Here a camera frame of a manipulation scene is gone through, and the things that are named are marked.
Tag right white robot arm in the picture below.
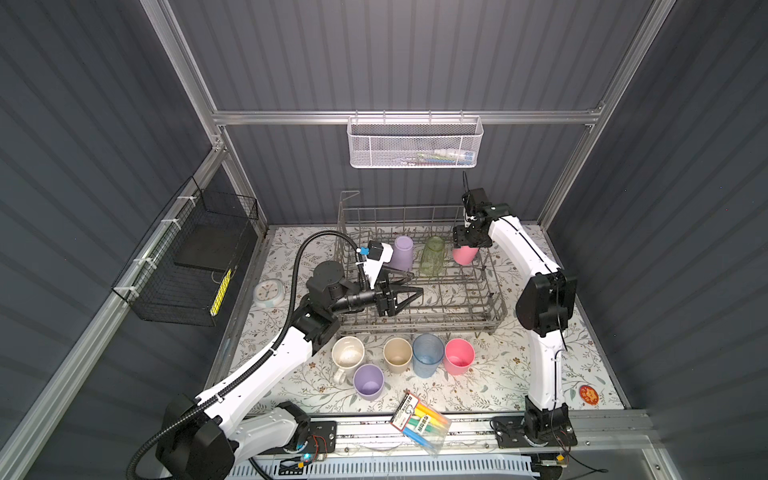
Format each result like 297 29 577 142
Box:
453 188 578 448

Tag black wire side basket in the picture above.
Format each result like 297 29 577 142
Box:
112 179 260 327

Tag purple cup front row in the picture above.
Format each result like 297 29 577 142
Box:
353 364 385 401

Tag pens in wall basket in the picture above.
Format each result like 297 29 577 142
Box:
395 149 476 168

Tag pink cup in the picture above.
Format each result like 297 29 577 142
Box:
443 338 476 376
452 246 479 266

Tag green translucent cup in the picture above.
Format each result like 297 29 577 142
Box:
419 236 445 278

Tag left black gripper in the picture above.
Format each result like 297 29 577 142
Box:
327 266 420 319

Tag highlighter marker pack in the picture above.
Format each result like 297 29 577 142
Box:
389 390 452 456

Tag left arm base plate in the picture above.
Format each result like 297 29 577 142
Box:
262 419 338 455

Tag red round sticker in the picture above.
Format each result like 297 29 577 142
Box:
578 384 600 406

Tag yellow marker pen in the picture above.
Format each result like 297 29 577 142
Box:
209 269 233 317

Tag beige cup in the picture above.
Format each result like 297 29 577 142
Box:
383 337 413 374

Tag lilac cup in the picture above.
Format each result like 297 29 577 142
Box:
388 235 414 271

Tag white wire wall basket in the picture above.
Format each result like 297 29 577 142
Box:
346 115 484 169

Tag blue translucent cup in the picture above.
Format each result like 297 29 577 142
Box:
412 333 445 378

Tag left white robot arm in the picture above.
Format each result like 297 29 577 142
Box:
126 233 423 479

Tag white ceramic mug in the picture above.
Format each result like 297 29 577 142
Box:
331 336 365 385

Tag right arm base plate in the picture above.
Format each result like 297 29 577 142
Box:
489 415 578 449

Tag grey wire dish rack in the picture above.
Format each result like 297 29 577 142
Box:
337 190 508 335

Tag left black cable conduit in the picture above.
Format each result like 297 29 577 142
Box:
124 230 361 480

